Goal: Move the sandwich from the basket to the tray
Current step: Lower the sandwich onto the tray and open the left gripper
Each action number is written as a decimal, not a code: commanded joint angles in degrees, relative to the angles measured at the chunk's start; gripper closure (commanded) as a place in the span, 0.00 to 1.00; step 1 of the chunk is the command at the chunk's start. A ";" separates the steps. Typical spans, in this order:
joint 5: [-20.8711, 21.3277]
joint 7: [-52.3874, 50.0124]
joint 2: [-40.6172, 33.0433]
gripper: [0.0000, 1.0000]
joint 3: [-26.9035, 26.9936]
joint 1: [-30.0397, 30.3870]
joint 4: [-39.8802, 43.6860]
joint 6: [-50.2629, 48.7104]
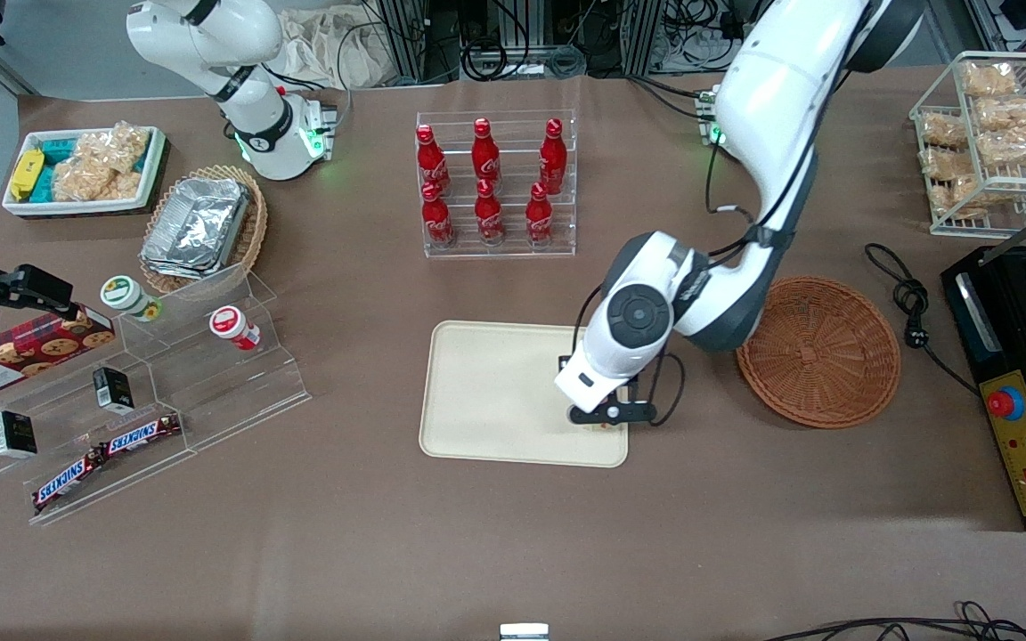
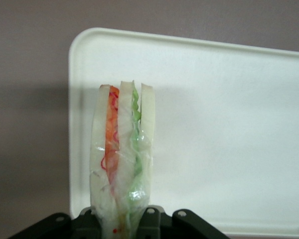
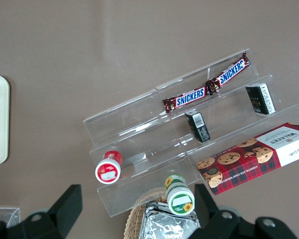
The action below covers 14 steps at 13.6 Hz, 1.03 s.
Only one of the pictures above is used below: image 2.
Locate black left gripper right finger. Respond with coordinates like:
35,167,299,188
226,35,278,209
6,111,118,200
136,205,230,239

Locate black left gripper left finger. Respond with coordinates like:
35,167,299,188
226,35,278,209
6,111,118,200
6,206,103,239

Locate triangle sandwich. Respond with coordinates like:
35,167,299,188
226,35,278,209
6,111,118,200
89,79,155,239

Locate cream rectangular tray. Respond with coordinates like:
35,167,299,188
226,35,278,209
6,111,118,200
67,27,299,239

